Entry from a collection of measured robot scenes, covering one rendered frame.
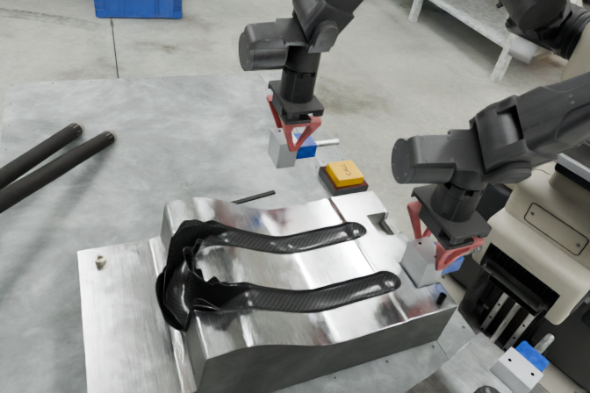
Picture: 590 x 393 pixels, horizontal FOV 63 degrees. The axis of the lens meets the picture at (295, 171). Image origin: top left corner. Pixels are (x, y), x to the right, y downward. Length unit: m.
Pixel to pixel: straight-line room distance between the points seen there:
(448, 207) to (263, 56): 0.34
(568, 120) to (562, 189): 0.56
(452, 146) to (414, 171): 0.05
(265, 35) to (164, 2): 3.08
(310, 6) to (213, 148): 0.47
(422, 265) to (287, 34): 0.39
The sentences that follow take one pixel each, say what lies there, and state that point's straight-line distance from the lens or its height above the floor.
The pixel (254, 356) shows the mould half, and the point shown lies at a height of 0.91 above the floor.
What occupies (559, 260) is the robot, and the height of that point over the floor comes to 0.80.
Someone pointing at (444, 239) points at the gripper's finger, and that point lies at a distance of 0.67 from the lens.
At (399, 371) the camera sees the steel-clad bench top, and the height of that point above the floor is 0.80.
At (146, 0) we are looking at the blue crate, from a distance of 3.76.
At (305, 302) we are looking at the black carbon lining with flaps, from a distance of 0.69.
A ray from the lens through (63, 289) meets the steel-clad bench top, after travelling 0.82.
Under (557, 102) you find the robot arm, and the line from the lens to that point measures 0.53.
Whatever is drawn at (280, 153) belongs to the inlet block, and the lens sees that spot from 0.84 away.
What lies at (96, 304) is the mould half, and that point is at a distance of 0.72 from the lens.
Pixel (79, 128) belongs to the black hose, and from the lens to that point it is 1.09.
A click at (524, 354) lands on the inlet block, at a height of 0.87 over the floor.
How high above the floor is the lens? 1.43
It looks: 38 degrees down
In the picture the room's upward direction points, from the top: 11 degrees clockwise
